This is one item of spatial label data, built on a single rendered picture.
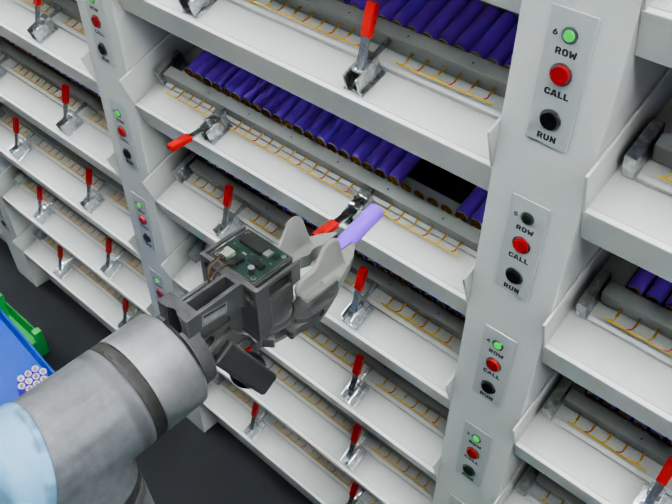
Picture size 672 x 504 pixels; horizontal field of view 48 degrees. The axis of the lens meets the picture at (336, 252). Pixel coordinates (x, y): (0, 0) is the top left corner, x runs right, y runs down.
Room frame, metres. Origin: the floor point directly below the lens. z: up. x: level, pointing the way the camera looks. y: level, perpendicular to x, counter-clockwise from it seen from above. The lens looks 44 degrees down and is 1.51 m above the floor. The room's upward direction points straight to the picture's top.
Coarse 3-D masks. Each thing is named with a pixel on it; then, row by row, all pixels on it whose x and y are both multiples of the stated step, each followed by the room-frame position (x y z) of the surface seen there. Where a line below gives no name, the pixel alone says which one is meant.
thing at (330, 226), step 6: (354, 204) 0.70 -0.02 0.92; (348, 210) 0.70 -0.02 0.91; (354, 210) 0.70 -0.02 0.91; (342, 216) 0.69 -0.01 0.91; (348, 216) 0.69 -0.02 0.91; (330, 222) 0.67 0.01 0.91; (336, 222) 0.67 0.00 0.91; (342, 222) 0.68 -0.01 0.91; (318, 228) 0.66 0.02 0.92; (324, 228) 0.66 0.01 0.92; (330, 228) 0.66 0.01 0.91; (336, 228) 0.67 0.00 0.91; (312, 234) 0.65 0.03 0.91
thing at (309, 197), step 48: (192, 48) 1.06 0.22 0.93; (144, 96) 0.99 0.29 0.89; (192, 144) 0.90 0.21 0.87; (240, 144) 0.86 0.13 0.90; (288, 192) 0.76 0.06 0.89; (336, 192) 0.75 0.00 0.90; (432, 192) 0.72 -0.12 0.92; (384, 240) 0.67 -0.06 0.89; (432, 240) 0.66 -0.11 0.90; (432, 288) 0.61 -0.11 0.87
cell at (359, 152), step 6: (366, 138) 0.81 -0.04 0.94; (372, 138) 0.80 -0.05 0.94; (378, 138) 0.80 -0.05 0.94; (366, 144) 0.79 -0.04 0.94; (372, 144) 0.80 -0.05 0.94; (378, 144) 0.80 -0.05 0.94; (360, 150) 0.79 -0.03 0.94; (366, 150) 0.79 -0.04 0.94; (372, 150) 0.79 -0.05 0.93; (354, 156) 0.78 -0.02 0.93; (360, 156) 0.78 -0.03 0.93; (366, 156) 0.78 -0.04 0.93; (360, 162) 0.78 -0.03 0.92
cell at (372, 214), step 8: (368, 208) 0.59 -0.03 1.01; (376, 208) 0.59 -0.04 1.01; (360, 216) 0.58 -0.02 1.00; (368, 216) 0.58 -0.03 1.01; (376, 216) 0.58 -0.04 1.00; (352, 224) 0.57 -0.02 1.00; (360, 224) 0.57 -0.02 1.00; (368, 224) 0.57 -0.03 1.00; (344, 232) 0.56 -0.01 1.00; (352, 232) 0.56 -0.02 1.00; (360, 232) 0.56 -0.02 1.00; (344, 240) 0.55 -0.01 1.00; (352, 240) 0.55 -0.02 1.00
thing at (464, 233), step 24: (168, 72) 0.99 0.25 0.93; (192, 96) 0.95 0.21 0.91; (216, 96) 0.92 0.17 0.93; (240, 120) 0.89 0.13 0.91; (264, 120) 0.86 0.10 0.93; (288, 144) 0.82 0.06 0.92; (312, 144) 0.81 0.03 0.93; (312, 168) 0.78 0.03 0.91; (336, 168) 0.76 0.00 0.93; (360, 168) 0.75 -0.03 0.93; (384, 192) 0.71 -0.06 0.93; (408, 192) 0.71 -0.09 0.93; (432, 216) 0.67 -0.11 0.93; (456, 240) 0.65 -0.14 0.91
